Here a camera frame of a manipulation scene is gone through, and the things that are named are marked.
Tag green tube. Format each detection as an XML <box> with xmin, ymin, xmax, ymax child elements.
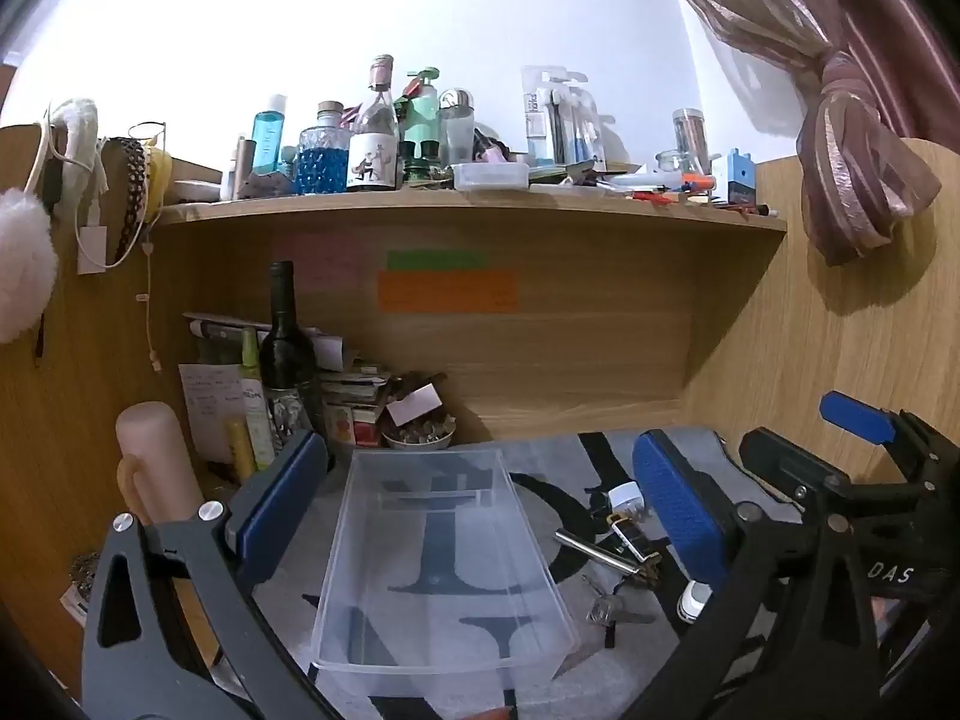
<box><xmin>240</xmin><ymin>328</ymin><xmax>277</xmax><ymax>470</ymax></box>

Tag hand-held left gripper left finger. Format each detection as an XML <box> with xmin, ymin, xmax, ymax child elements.
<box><xmin>81</xmin><ymin>429</ymin><xmax>332</xmax><ymax>720</ymax></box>

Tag yellow tube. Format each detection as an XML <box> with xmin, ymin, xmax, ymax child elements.
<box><xmin>227</xmin><ymin>420</ymin><xmax>257</xmax><ymax>485</ymax></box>

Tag dark green ink bottles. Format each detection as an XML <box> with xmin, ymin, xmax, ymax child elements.
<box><xmin>401</xmin><ymin>139</ymin><xmax>443</xmax><ymax>185</ymax></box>

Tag clear lidded plastic box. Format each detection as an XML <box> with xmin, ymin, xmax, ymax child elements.
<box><xmin>452</xmin><ymin>161</ymin><xmax>530</xmax><ymax>192</ymax></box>

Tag blue plastic box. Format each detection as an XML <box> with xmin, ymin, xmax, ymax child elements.
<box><xmin>724</xmin><ymin>148</ymin><xmax>757</xmax><ymax>205</ymax></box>

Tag pink cylindrical mug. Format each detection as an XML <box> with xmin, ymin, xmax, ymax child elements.
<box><xmin>115</xmin><ymin>403</ymin><xmax>205</xmax><ymax>527</ymax></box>

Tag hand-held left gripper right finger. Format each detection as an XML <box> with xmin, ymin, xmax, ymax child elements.
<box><xmin>621</xmin><ymin>429</ymin><xmax>884</xmax><ymax>720</ymax></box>

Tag wooden desk hutch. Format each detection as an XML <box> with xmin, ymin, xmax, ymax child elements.
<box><xmin>0</xmin><ymin>124</ymin><xmax>960</xmax><ymax>720</ymax></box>

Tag small patterned bundle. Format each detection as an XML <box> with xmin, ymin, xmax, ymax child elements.
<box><xmin>61</xmin><ymin>551</ymin><xmax>103</xmax><ymax>623</ymax></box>

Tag orange sticky note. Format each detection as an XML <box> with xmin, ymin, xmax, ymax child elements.
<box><xmin>376</xmin><ymin>270</ymin><xmax>520</xmax><ymax>314</ymax></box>

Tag dark wine bottle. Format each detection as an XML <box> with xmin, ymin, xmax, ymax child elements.
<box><xmin>259</xmin><ymin>261</ymin><xmax>325</xmax><ymax>458</ymax></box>

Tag clear labelled glass bottle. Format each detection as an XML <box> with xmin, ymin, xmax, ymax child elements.
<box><xmin>346</xmin><ymin>54</ymin><xmax>400</xmax><ymax>192</ymax></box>

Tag green pump bottle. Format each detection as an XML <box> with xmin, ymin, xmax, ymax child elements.
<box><xmin>401</xmin><ymin>66</ymin><xmax>442</xmax><ymax>166</ymax></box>

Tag grey printed mat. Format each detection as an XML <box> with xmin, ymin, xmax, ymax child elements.
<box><xmin>210</xmin><ymin>426</ymin><xmax>960</xmax><ymax>720</ymax></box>

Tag small white round cap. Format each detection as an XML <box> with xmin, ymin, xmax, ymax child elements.
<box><xmin>677</xmin><ymin>581</ymin><xmax>712</xmax><ymax>623</ymax></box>

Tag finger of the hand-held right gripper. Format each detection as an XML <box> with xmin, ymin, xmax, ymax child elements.
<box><xmin>820</xmin><ymin>390</ymin><xmax>940</xmax><ymax>467</ymax></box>
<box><xmin>739</xmin><ymin>427</ymin><xmax>854</xmax><ymax>501</ymax></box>

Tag pink curtain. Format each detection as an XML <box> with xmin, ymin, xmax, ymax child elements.
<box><xmin>645</xmin><ymin>0</ymin><xmax>960</xmax><ymax>267</ymax></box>

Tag clear tumbler with silver cap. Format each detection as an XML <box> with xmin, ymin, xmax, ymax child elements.
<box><xmin>437</xmin><ymin>88</ymin><xmax>477</xmax><ymax>166</ymax></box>

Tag brown braided headband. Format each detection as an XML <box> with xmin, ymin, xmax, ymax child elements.
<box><xmin>112</xmin><ymin>136</ymin><xmax>151</xmax><ymax>263</ymax></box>

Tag black gold-trimmed clip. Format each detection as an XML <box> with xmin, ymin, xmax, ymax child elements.
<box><xmin>607</xmin><ymin>511</ymin><xmax>652</xmax><ymax>568</ymax></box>

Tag rolled newspaper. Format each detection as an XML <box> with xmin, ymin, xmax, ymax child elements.
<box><xmin>182</xmin><ymin>311</ymin><xmax>361</xmax><ymax>372</ymax></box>

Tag blue mouthwash bottle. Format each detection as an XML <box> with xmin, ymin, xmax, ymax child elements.
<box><xmin>251</xmin><ymin>94</ymin><xmax>289</xmax><ymax>177</ymax></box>

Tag glass tube of pink sticks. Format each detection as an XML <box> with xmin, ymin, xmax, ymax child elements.
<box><xmin>671</xmin><ymin>109</ymin><xmax>708</xmax><ymax>173</ymax></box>

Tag clear plastic storage container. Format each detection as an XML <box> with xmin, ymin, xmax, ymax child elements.
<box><xmin>311</xmin><ymin>446</ymin><xmax>580</xmax><ymax>691</ymax></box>

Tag white fluffy headband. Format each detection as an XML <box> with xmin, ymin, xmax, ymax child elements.
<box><xmin>45</xmin><ymin>97</ymin><xmax>102</xmax><ymax>188</ymax></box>

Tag pink sticky note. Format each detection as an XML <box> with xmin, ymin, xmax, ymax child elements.
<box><xmin>274</xmin><ymin>234</ymin><xmax>365</xmax><ymax>293</ymax></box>

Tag green sticky note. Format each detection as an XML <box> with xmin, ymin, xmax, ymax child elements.
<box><xmin>386</xmin><ymin>249</ymin><xmax>490</xmax><ymax>271</ymax></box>

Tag red and white box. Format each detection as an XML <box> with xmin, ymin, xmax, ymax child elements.
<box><xmin>326</xmin><ymin>405</ymin><xmax>387</xmax><ymax>451</ymax></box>

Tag pile of pens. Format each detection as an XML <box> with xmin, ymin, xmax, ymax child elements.
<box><xmin>570</xmin><ymin>165</ymin><xmax>781</xmax><ymax>220</ymax></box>

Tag white card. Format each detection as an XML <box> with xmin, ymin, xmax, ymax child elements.
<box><xmin>385</xmin><ymin>382</ymin><xmax>442</xmax><ymax>427</ymax></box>

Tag glass jar of blue beads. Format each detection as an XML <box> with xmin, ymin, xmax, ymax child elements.
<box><xmin>296</xmin><ymin>101</ymin><xmax>352</xmax><ymax>196</ymax></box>

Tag white hanging tag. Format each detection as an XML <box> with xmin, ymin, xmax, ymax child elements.
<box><xmin>77</xmin><ymin>226</ymin><xmax>106</xmax><ymax>275</ymax></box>

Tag white fluffy pom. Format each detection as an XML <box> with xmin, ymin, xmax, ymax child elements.
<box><xmin>0</xmin><ymin>187</ymin><xmax>59</xmax><ymax>346</ymax></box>

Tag small white tube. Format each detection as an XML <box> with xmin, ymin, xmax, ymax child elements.
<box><xmin>221</xmin><ymin>135</ymin><xmax>252</xmax><ymax>202</ymax></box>

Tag stack of books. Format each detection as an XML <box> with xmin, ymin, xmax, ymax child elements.
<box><xmin>321</xmin><ymin>364</ymin><xmax>449</xmax><ymax>421</ymax></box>

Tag white bowl of scraps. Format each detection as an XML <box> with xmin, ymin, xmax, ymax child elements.
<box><xmin>380</xmin><ymin>416</ymin><xmax>458</xmax><ymax>452</ymax></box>

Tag yellow hair accessory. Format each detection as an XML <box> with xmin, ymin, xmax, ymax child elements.
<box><xmin>146</xmin><ymin>146</ymin><xmax>173</xmax><ymax>220</ymax></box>

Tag white paper note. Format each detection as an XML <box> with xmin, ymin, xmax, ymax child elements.
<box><xmin>178</xmin><ymin>364</ymin><xmax>248</xmax><ymax>466</ymax></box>

